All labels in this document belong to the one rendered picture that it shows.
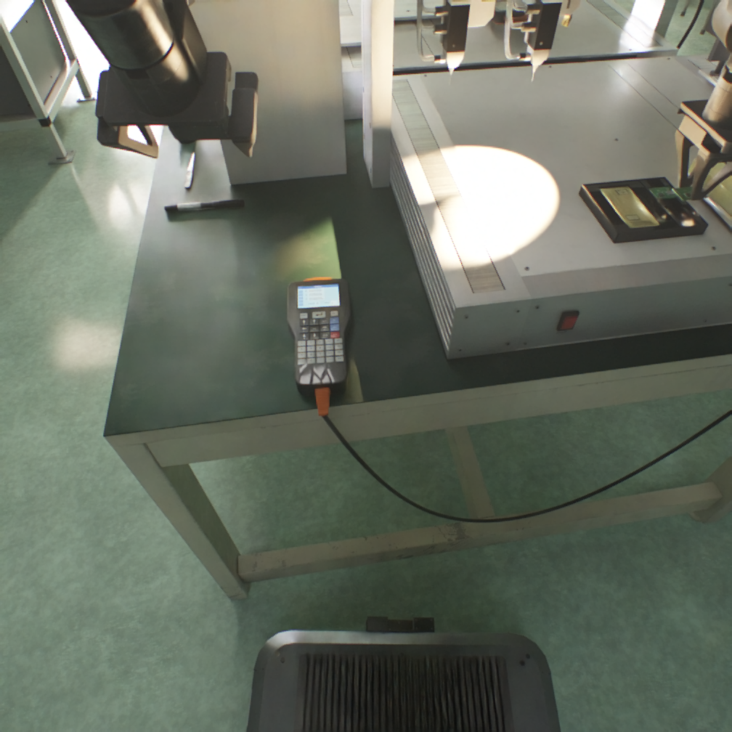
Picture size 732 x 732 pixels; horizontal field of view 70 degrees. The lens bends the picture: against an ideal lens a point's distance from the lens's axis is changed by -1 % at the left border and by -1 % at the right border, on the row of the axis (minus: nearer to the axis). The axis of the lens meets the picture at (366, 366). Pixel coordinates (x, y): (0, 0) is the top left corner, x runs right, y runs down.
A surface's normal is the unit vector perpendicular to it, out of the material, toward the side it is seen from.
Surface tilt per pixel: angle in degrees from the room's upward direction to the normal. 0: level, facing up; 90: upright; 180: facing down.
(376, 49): 90
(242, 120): 30
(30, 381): 0
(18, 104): 90
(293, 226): 0
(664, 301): 90
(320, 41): 90
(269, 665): 0
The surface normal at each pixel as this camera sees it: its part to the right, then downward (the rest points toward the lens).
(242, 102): -0.02, -0.15
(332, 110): 0.15, 0.77
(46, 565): -0.01, -0.63
